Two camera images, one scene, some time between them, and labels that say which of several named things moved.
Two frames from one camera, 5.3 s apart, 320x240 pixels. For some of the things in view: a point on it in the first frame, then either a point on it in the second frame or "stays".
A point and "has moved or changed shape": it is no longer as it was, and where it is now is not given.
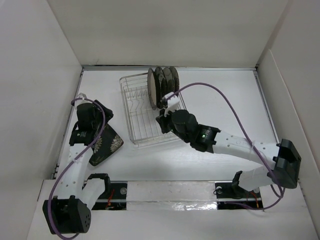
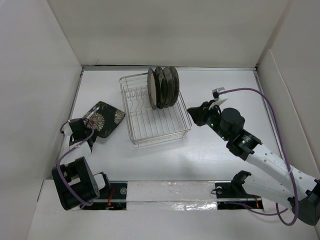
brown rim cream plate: x=152 y=89 stays
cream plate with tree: x=169 y=75 stays
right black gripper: x=162 y=120 to x=199 y=113
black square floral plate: x=108 y=143 has moved or changed shape
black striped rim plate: x=160 y=84 stays
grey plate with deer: x=176 y=78 stays
